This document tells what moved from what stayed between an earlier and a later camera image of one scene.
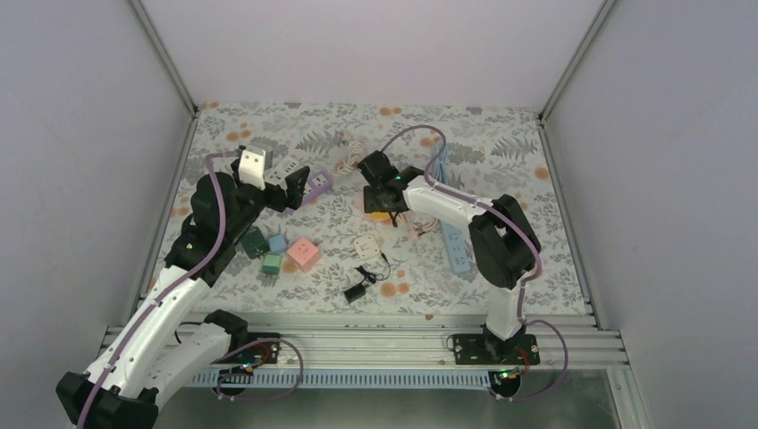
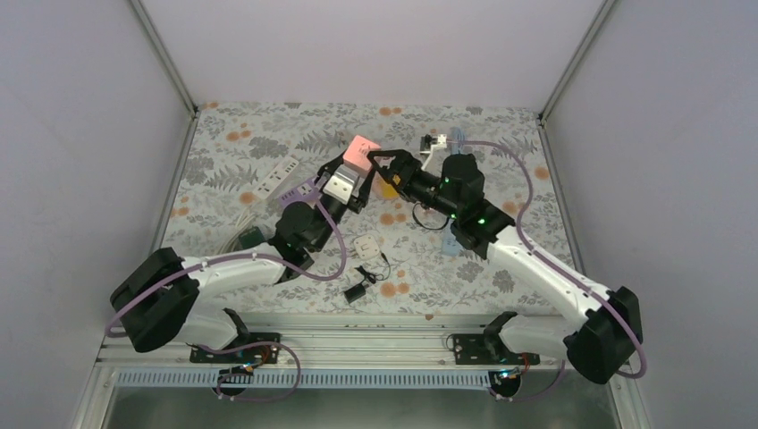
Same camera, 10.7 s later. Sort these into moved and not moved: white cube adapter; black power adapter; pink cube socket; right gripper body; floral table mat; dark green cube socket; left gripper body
Moved: left gripper body; right gripper body; pink cube socket
Not moved: floral table mat; dark green cube socket; white cube adapter; black power adapter
